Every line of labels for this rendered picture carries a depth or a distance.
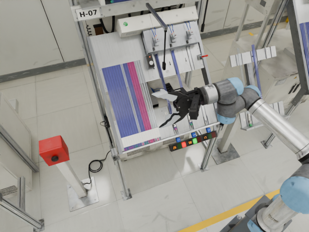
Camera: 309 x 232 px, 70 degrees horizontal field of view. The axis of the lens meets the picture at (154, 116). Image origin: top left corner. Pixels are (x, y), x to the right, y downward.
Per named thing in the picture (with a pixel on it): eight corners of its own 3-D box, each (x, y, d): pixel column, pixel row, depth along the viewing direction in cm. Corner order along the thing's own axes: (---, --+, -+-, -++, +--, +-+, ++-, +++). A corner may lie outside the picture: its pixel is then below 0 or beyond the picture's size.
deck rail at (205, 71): (216, 122, 154) (221, 122, 148) (214, 123, 154) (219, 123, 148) (191, 20, 149) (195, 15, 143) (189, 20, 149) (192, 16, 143)
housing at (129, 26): (190, 26, 150) (198, 18, 136) (119, 41, 139) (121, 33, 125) (186, 15, 149) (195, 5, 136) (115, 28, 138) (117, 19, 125)
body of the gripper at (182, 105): (171, 107, 91) (198, 98, 93) (178, 117, 84) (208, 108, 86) (168, 90, 87) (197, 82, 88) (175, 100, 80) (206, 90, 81)
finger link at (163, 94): (148, 89, 83) (169, 96, 87) (152, 96, 78) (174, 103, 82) (152, 82, 82) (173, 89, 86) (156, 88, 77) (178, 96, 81)
